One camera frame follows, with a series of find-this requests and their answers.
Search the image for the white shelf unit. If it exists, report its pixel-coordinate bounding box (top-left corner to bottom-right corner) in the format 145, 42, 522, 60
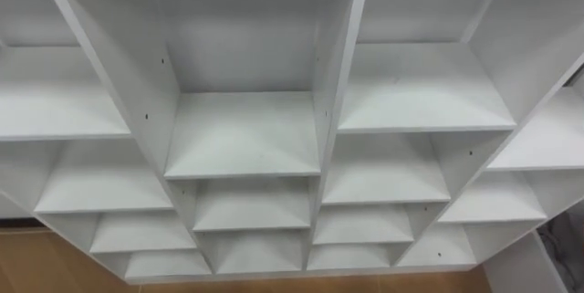
0, 0, 584, 285

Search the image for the white low cabinet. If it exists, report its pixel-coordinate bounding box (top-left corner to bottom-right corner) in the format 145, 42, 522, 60
482, 231, 569, 293

